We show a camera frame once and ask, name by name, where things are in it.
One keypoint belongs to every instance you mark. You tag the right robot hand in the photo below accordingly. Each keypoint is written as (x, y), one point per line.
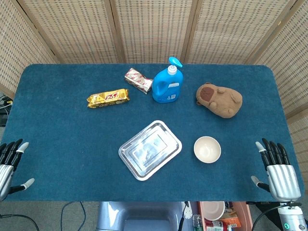
(282, 179)

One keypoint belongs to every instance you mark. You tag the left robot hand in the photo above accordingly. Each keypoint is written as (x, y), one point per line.
(6, 172)

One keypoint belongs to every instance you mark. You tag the cream bowl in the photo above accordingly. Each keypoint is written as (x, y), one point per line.
(207, 149)

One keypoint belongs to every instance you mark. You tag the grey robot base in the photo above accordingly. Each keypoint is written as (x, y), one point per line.
(139, 216)

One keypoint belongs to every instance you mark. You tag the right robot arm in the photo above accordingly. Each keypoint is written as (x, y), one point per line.
(291, 216)

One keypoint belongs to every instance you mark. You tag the white bowl in bin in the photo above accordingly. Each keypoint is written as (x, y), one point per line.
(213, 210)

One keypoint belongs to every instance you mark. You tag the stainless steel tray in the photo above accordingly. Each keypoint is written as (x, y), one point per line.
(150, 150)

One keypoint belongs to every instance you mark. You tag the pink storage bin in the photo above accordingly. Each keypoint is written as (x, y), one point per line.
(243, 214)

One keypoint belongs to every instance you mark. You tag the blue table cloth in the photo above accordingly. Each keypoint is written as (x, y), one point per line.
(96, 144)

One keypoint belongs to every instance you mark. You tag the clear plastic bottle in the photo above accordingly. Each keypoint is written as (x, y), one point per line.
(197, 222)

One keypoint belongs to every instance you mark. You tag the brown capybara plush toy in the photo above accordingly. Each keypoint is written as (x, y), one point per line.
(220, 99)

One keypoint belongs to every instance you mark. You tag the gold snack packet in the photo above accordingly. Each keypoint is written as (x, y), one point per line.
(107, 98)

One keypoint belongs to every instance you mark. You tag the blue detergent pump bottle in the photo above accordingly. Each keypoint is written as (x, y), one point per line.
(167, 84)

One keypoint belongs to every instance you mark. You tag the silver red snack packet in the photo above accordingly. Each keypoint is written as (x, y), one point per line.
(138, 80)

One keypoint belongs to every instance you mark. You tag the woven folding screen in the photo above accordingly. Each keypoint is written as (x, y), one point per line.
(154, 29)

